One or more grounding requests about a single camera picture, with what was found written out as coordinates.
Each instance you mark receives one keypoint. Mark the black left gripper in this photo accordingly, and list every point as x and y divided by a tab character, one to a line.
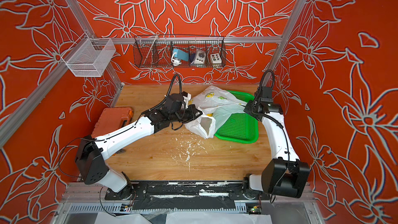
191	113

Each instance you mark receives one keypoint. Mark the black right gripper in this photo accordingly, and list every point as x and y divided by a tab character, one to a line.
253	107

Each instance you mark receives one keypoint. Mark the green perforated plastic basket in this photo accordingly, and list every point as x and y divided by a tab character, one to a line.
238	127

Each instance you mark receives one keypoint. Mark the white lemon-print plastic bag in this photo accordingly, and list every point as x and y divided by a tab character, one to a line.
217	106

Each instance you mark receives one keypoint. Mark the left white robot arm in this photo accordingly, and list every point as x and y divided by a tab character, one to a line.
93	152

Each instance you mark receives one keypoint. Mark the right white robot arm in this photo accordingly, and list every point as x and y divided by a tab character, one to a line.
285	175

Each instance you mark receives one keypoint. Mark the white grey power adapter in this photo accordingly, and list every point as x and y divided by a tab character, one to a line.
199	58

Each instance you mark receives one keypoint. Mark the orange plastic tool case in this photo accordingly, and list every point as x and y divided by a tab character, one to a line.
112	119

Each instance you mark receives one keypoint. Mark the white button box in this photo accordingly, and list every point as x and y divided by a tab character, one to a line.
215	59

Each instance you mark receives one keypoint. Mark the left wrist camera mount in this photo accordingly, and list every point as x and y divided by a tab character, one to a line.
186	99

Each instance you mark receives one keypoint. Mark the blue white charger with cable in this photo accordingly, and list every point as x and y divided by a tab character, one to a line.
179	56

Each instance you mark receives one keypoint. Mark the black wire wall basket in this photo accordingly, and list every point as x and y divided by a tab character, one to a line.
156	51

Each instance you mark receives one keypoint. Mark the orange handled pliers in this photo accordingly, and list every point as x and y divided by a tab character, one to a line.
120	151

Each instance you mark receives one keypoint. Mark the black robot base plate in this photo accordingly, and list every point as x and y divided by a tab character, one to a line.
188	195

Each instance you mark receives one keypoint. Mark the clear acrylic wall box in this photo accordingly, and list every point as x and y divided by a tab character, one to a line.
88	59

